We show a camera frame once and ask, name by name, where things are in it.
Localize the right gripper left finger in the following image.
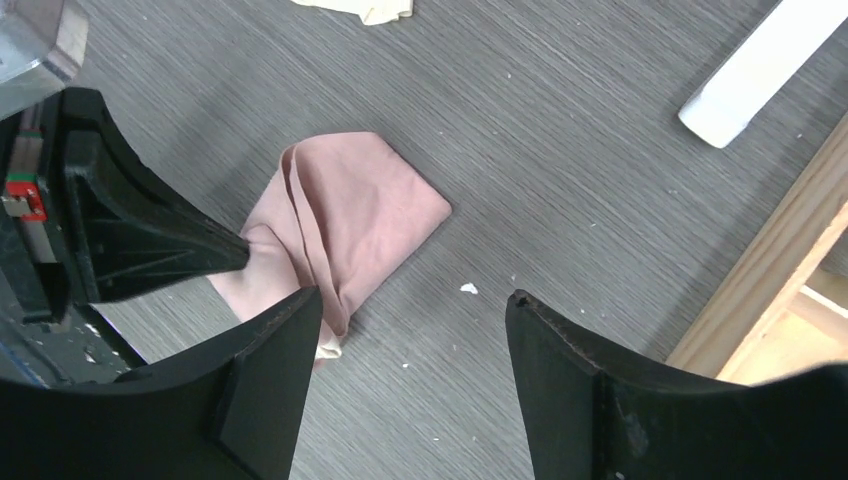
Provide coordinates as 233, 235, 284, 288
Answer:
115, 287, 322, 479

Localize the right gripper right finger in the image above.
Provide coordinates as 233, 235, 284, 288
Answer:
505, 290, 735, 479

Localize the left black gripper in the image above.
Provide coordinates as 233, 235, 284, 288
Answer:
1, 87, 249, 388

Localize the pink underwear cream waistband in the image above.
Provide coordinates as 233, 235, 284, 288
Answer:
209, 132, 452, 363

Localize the wooden compartment tray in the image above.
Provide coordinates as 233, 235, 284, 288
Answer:
666, 119, 847, 385

